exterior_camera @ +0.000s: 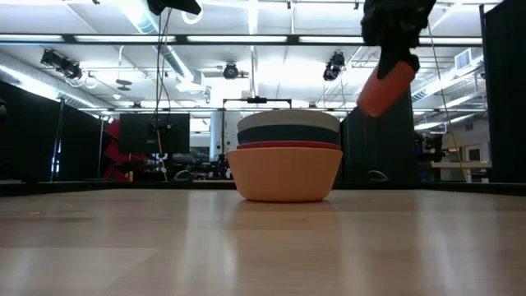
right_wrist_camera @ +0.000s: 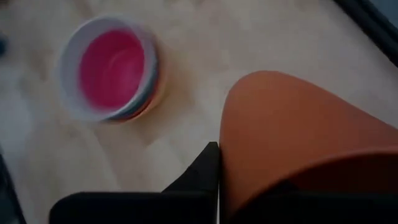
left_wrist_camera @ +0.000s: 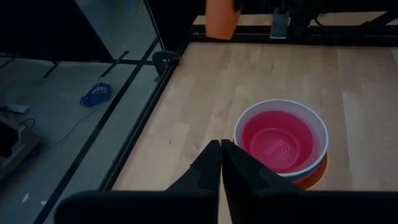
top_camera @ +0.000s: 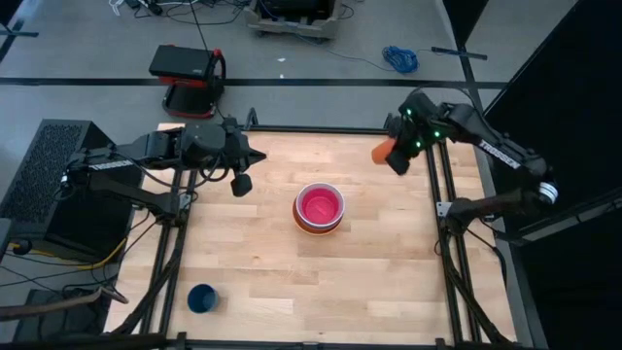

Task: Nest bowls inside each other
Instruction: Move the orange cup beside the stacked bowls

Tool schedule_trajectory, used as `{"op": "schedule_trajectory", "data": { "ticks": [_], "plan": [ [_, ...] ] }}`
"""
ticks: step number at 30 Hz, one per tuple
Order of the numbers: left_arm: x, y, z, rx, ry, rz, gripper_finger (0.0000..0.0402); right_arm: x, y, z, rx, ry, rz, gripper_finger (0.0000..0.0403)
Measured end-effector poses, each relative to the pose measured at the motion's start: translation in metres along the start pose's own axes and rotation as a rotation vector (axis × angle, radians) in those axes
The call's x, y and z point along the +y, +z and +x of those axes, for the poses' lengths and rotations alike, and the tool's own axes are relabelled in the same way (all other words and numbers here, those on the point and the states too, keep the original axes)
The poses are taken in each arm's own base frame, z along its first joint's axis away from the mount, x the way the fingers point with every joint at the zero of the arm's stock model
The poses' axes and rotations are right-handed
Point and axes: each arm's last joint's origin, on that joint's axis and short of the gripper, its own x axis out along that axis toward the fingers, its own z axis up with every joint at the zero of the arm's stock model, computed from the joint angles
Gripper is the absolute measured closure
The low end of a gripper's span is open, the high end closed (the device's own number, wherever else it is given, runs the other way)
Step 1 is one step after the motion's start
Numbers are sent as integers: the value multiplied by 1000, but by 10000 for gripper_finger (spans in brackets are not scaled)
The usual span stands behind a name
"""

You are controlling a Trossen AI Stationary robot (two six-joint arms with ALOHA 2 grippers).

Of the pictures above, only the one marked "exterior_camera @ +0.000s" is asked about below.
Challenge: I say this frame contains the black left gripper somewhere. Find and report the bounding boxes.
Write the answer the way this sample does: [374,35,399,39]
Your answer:
[146,0,202,16]

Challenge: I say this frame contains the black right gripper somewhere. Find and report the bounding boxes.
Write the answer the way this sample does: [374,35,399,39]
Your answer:
[360,0,437,79]

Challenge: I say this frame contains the orange cup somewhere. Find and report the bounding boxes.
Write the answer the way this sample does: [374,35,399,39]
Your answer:
[356,60,417,118]

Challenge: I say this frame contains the white bowl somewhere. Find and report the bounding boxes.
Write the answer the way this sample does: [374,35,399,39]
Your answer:
[237,109,341,133]

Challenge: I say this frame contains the dark blue bowl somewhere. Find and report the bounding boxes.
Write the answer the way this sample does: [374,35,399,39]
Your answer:
[237,124,341,146]

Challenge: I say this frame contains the red bowl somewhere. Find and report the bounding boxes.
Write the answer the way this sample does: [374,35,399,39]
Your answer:
[236,140,341,151]

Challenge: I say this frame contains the orange bowl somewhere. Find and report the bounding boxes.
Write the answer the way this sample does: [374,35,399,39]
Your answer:
[226,146,344,203]

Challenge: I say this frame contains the black ceiling spot lamp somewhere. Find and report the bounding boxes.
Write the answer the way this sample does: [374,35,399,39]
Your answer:
[222,61,240,81]
[39,49,83,81]
[322,51,346,82]

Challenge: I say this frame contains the black partition panel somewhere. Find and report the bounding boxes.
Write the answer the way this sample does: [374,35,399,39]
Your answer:
[339,88,414,184]

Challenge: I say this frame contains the white desk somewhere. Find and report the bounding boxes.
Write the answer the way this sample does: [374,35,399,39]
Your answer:
[431,160,492,182]

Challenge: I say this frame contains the white cylinder tank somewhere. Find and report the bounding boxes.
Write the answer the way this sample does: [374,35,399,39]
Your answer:
[209,110,242,162]

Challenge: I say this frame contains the black curtain partition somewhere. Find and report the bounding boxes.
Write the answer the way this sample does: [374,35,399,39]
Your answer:
[0,80,104,184]

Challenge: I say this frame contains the white cable ring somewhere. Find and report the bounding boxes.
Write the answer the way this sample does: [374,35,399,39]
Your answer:
[181,0,205,25]

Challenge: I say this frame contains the grey wall vent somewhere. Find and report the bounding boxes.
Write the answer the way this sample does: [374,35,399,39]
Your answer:
[454,48,473,71]

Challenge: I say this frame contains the hanging black cable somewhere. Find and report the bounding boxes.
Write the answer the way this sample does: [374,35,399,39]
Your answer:
[152,7,173,182]

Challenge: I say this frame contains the large black partition wall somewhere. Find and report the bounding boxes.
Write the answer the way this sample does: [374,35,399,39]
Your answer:
[478,0,526,184]

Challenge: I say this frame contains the silver ceiling duct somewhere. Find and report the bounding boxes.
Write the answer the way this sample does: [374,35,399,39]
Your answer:
[0,53,99,110]

